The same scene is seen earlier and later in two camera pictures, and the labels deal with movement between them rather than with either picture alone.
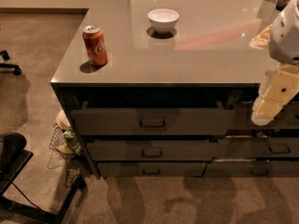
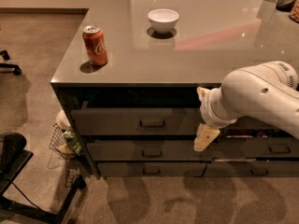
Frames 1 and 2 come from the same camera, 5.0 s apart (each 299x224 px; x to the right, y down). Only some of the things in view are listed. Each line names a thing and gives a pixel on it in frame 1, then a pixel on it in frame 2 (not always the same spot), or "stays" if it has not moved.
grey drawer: [151, 150] stays
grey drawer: [153, 121] stays
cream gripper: [286, 40] → [207, 108]
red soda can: [94, 45] stays
